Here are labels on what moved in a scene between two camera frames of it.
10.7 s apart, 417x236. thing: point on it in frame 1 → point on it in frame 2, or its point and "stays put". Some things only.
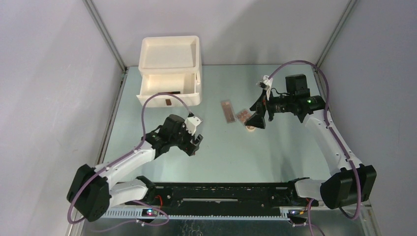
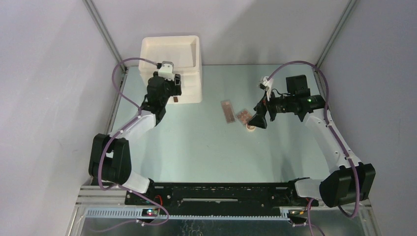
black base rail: (221, 199) stays put
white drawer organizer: (169, 65) stays put
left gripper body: (183, 140) → (175, 90)
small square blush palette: (244, 115) stays put
